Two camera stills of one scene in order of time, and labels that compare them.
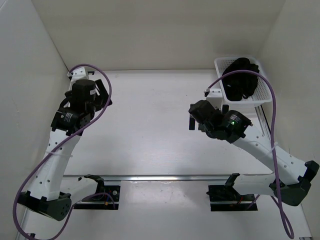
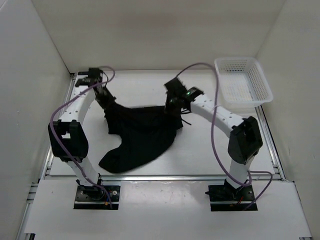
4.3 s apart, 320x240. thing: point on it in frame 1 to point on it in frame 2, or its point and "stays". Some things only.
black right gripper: (192, 123) to (169, 109)
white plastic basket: (262, 94) stays
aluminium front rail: (166, 177) stays
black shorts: (239, 85) to (144, 133)
